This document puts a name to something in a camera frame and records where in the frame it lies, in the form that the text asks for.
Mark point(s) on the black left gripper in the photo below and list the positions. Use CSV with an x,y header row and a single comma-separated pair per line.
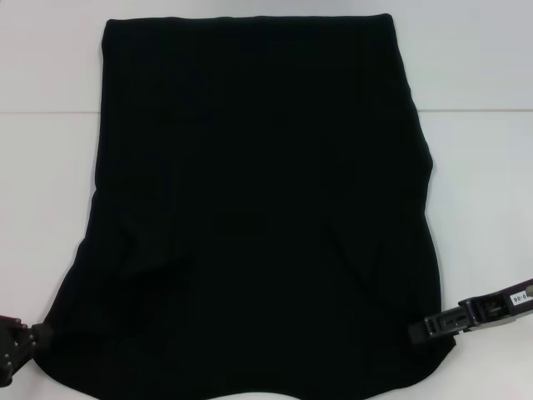
x,y
14,346

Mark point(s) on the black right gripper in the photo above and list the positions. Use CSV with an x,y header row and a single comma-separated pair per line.
x,y
495,310

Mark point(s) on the black shirt with FREE print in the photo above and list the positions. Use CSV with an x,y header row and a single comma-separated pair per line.
x,y
258,187

